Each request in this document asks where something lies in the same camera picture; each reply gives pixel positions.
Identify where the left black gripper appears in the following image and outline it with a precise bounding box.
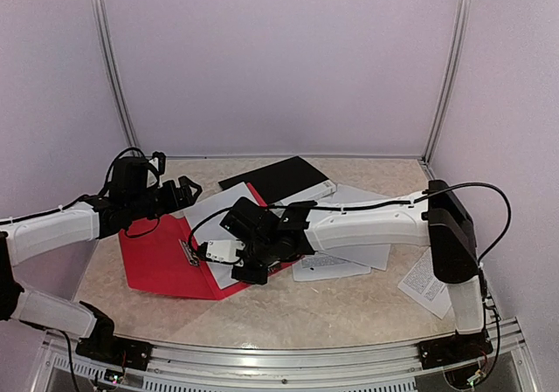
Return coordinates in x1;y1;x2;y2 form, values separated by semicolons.
128;175;202;221

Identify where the white sheet top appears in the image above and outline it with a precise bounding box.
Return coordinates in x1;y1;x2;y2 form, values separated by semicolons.
183;182;263;291

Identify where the white sheet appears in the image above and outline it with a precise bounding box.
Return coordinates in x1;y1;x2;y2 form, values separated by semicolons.
183;182;263;291
321;184;390;271

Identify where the red folder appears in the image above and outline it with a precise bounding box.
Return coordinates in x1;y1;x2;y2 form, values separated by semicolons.
118;182;266;300

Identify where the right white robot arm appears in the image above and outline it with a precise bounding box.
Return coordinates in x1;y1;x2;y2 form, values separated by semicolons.
205;180;485;361

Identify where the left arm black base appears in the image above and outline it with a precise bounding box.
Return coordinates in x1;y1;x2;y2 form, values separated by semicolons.
76;301;153;371

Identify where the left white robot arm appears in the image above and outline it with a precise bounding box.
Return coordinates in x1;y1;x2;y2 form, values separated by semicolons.
1;152;203;361

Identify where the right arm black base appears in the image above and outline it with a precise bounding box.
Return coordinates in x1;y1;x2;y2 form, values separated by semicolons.
418;328;493;370

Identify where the black folder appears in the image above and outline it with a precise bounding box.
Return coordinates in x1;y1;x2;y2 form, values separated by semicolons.
218;156;337;205

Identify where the printed text sheet centre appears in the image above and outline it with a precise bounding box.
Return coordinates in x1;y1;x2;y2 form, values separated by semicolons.
292;254;371;282

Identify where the printed text sheet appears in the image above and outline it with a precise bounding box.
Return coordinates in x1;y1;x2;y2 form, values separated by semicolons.
292;254;371;282
397;249;451;320

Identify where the blank white sheet lower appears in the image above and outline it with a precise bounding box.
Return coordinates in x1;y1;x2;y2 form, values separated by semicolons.
321;184;390;271

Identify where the printed text sheet right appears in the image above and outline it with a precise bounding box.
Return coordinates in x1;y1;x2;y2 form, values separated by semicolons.
397;249;451;320

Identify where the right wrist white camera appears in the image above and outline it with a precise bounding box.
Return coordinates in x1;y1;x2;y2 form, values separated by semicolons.
204;240;245;265

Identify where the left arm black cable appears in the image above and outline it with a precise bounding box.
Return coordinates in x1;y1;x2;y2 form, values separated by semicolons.
0;147;161;239

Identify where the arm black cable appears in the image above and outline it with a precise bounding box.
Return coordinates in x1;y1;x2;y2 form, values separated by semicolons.
187;182;512;369
0;147;161;239

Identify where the aluminium front rail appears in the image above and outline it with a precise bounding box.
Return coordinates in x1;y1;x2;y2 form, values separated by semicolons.
30;317;541;391

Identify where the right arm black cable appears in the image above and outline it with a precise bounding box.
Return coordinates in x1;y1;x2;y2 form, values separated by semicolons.
187;182;512;369

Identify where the left aluminium frame post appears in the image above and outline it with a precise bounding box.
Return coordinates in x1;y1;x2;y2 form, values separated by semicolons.
91;0;141;148

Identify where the aluminium frame post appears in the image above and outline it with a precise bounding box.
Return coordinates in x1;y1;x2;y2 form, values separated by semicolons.
422;0;472;168
91;0;141;148

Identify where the right aluminium frame post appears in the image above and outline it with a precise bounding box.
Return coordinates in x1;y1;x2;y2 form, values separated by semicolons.
422;0;472;168

